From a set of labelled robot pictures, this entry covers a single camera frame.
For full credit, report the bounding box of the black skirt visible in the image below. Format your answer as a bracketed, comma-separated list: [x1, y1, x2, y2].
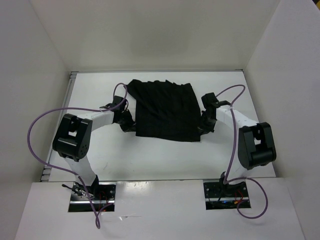
[126, 79, 201, 142]

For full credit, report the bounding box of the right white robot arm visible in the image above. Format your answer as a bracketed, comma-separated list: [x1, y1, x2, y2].
[198, 96, 277, 197]

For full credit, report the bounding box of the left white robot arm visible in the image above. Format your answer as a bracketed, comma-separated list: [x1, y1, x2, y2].
[52, 106, 136, 200]

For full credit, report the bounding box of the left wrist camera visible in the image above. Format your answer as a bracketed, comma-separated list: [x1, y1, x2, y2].
[112, 95, 128, 112]

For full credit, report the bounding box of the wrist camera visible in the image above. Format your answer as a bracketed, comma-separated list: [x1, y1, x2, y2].
[201, 92, 219, 109]
[112, 95, 128, 112]

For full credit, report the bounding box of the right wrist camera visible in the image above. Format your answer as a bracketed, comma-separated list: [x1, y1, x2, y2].
[201, 92, 219, 109]

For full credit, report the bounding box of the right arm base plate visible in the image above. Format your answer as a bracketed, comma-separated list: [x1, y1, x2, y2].
[203, 180, 251, 210]

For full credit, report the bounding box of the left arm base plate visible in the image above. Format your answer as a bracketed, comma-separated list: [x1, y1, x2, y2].
[68, 182, 116, 213]

